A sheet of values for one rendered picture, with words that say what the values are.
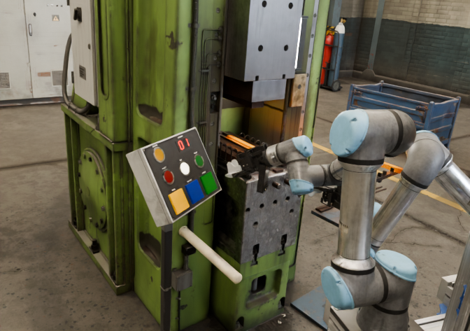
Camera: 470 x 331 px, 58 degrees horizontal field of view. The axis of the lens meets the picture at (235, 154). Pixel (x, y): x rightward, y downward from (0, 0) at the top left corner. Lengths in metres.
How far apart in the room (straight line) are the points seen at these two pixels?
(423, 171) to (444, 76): 8.78
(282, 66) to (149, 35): 0.66
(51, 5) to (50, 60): 0.78
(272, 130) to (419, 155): 1.06
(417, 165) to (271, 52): 0.82
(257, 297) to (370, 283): 1.33
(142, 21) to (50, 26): 4.86
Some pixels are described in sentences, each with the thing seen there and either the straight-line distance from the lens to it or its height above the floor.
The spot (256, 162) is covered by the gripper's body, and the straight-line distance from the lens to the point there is 1.55.
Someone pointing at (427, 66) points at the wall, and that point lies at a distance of 10.43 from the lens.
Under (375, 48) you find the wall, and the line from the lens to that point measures 11.20.
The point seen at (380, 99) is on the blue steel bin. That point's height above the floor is 0.60.
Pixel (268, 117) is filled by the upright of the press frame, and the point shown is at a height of 1.09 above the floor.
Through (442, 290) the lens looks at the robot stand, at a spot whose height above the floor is 0.73.
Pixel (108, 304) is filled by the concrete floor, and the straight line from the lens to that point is 2.70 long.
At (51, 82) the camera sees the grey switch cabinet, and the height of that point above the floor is 0.33.
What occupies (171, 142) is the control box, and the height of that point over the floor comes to 1.18.
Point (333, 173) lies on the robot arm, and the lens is 1.45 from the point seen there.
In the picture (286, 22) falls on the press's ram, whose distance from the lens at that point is 1.98.
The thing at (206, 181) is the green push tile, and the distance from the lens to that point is 1.68.
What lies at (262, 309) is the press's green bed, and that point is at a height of 0.11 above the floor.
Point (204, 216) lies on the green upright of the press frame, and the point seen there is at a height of 0.66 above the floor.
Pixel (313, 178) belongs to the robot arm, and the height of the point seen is 1.16.
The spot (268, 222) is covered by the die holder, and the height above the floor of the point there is 0.66.
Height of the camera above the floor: 1.70
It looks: 20 degrees down
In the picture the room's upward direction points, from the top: 4 degrees clockwise
